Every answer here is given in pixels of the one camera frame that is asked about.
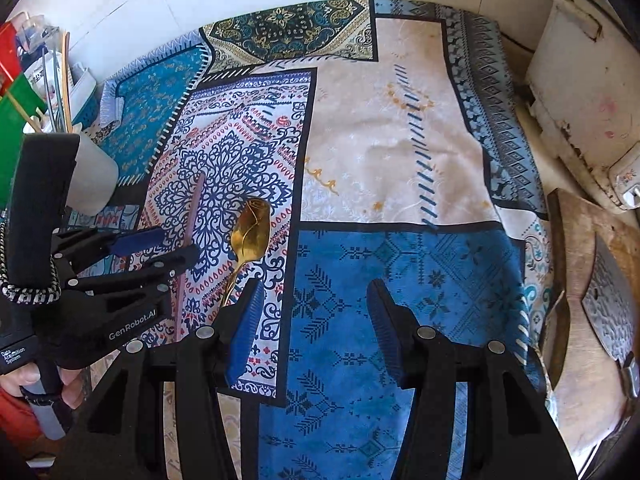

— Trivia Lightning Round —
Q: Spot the white cup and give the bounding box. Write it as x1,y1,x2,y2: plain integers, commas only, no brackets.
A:
64,132,120,214

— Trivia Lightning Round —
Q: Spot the green board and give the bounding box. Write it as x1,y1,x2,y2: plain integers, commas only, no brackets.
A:
0,76,48,211

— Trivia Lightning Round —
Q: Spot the white tub with blue rim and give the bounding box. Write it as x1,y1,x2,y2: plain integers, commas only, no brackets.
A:
69,62,99,130

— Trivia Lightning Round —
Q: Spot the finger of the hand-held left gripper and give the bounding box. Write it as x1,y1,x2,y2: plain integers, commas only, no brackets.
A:
52,226,166,271
74,245,202,306

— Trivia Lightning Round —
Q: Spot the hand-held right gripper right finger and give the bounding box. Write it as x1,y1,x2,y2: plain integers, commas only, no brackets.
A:
366,279,578,480

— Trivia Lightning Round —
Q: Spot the wooden chopstick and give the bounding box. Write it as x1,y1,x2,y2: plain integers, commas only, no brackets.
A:
62,31,75,133

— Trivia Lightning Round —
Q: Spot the red paper bag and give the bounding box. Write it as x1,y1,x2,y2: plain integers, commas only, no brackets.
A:
0,22,23,92

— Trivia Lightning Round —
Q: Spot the gold metal spoon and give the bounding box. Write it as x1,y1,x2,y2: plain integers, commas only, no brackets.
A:
219,198,271,307

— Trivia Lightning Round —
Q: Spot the black and white braided strap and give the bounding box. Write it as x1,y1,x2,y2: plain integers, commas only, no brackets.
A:
0,280,62,307

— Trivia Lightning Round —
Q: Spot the person's left hand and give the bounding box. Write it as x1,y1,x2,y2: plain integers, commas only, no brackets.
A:
0,355,85,411

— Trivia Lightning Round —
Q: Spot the thin wooden skewer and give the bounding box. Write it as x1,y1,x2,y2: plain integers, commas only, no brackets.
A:
7,91,43,133

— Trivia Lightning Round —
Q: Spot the dark metal fork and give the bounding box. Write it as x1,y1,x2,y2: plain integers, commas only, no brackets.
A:
186,172,207,252

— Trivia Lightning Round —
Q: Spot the white and blue plastic bag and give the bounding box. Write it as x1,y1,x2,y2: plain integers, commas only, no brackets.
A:
15,12,68,103

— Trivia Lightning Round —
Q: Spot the wooden cutting board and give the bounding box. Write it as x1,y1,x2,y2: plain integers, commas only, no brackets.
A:
546,187,640,443

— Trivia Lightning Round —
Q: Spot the hammered metal cleaver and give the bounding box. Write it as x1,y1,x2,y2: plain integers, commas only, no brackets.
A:
581,234,640,398

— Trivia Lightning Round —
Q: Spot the patterned patchwork table cloth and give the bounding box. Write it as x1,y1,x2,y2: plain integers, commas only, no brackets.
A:
65,0,556,480

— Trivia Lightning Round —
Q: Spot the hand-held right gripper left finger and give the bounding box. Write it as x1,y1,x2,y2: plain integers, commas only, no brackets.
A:
50,277,266,480

